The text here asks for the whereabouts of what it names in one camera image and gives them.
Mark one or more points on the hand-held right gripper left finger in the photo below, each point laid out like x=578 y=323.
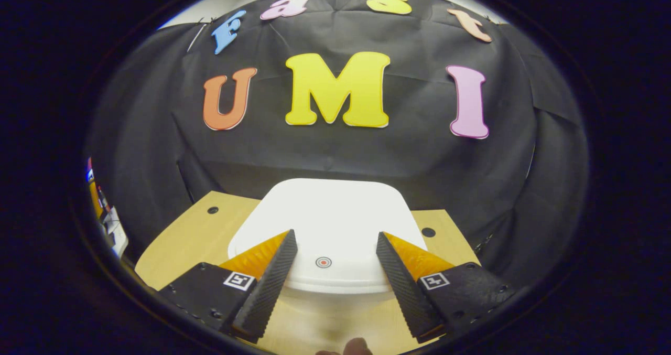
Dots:
x=267 y=287

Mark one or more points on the white desktop garbage bin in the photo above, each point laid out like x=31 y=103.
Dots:
x=330 y=218

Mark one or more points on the computer monitor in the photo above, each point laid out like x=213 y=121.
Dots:
x=90 y=171

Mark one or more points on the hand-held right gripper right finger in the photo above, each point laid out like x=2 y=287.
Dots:
x=406 y=287

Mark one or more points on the black backdrop cloth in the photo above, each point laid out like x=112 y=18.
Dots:
x=409 y=150

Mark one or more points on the white side table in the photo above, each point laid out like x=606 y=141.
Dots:
x=116 y=232

